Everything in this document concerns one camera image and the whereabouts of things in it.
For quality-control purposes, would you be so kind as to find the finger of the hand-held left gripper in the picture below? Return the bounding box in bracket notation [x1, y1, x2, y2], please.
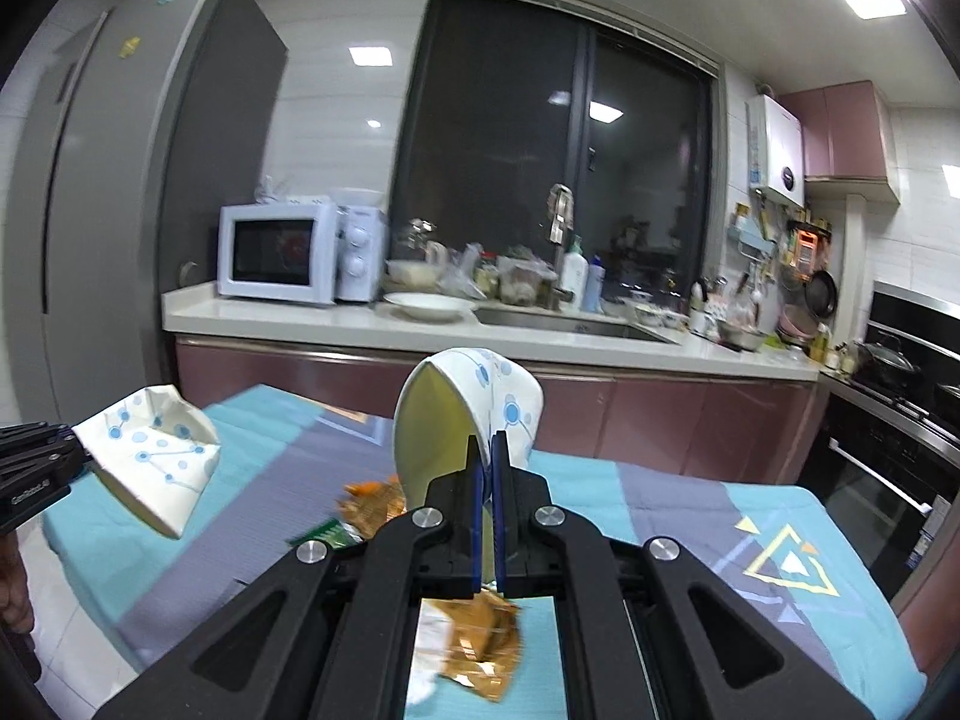
[0, 424, 95, 481]

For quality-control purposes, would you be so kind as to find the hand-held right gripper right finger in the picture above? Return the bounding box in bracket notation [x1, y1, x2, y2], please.
[491, 431, 875, 720]

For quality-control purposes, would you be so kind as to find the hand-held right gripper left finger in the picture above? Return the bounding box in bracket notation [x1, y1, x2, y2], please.
[94, 437, 482, 720]

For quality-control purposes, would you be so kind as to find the crushed dotted paper cup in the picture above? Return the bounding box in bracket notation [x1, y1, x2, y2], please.
[71, 386, 222, 539]

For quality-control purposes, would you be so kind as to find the orange snack wrapper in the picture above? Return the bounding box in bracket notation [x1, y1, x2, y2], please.
[336, 476, 412, 541]

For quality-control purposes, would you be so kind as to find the gold snack wrapper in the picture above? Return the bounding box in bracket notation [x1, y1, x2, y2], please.
[409, 589, 524, 700]

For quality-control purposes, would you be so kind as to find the green snack wrapper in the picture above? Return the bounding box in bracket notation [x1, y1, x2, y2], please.
[289, 517, 368, 550]

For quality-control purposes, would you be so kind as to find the person's left hand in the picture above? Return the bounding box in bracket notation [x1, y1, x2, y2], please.
[0, 536, 35, 635]

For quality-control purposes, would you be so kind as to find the blue grey printed blanket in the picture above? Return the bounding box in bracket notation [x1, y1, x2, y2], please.
[41, 382, 927, 720]

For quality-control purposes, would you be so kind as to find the steel kitchen sink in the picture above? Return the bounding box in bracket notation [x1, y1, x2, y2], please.
[476, 304, 676, 346]

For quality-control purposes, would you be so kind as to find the white shallow plate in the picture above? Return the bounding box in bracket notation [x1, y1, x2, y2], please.
[382, 291, 478, 322]

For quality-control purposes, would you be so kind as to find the kitchen counter with pink cabinets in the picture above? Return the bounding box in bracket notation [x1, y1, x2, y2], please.
[161, 281, 826, 485]

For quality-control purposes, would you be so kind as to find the grey refrigerator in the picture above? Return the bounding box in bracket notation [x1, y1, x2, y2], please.
[0, 0, 290, 428]

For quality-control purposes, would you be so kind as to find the white pump bottle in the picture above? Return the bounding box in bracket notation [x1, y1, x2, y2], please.
[559, 236, 590, 312]

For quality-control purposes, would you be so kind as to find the blue bottle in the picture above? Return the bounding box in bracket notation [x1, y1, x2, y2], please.
[585, 255, 610, 314]

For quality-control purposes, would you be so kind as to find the plastic bag with food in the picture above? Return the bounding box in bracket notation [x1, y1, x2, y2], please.
[386, 219, 458, 293]

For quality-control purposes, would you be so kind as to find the white microwave oven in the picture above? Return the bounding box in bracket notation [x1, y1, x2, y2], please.
[217, 201, 391, 308]

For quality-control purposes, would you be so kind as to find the metal bowl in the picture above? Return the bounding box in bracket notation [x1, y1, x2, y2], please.
[716, 319, 770, 352]

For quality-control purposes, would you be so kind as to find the metal kitchen faucet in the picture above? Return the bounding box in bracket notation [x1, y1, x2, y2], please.
[547, 184, 575, 293]

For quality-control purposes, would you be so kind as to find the stack of pink bowls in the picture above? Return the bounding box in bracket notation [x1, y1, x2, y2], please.
[776, 307, 812, 347]

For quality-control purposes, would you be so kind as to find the black built-in oven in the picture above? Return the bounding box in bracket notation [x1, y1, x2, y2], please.
[799, 382, 960, 601]

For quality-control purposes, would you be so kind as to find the dark kitchen window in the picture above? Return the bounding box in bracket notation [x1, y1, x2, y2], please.
[390, 0, 713, 316]

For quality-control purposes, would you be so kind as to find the black frying pan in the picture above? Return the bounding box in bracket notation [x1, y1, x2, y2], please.
[802, 270, 839, 320]

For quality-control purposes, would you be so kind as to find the black wok with lid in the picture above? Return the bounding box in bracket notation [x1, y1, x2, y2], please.
[855, 339, 923, 391]

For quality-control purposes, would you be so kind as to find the black range hood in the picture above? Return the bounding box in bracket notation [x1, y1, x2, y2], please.
[870, 281, 960, 383]

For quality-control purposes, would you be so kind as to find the white water heater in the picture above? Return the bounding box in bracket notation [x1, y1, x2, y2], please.
[752, 94, 807, 207]

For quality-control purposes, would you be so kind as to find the pink wall cabinet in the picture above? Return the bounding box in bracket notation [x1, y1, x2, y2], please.
[780, 81, 901, 203]

